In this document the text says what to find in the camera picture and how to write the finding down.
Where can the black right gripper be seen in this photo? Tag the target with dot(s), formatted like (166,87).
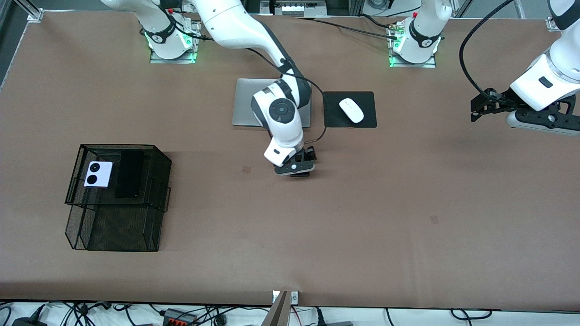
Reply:
(309,155)

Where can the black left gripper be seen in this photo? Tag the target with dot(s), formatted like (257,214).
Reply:
(504,100)

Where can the dark grey flip phone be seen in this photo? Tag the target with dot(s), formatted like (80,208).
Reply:
(300,175)

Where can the black slab smartphone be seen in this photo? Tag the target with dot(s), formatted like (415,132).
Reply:
(129,174)

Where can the white flip phone round lenses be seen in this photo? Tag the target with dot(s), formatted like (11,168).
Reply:
(105,174)

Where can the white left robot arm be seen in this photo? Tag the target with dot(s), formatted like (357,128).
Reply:
(553,77)

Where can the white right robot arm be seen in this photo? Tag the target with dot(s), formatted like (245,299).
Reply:
(240,27)

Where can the dark mouse pad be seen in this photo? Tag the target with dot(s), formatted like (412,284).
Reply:
(333,115)

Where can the white computer mouse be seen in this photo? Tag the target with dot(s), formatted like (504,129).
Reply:
(352,110)

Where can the silver laptop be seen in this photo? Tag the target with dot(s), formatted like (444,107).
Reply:
(242,104)

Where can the grey terminal block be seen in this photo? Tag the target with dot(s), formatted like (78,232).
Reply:
(294,9)

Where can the brown angled beam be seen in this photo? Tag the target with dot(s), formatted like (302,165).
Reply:
(274,314)

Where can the black mesh desk organizer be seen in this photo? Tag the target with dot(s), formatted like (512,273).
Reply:
(118,226)

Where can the black orange power strip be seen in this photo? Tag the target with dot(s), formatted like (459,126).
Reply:
(179,318)

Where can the black power adapter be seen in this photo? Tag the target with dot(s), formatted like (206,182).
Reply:
(27,322)

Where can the metal corner bracket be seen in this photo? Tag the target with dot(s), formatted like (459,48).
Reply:
(555,23)
(35,16)

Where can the white beam bracket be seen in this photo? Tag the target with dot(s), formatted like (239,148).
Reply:
(294,297)

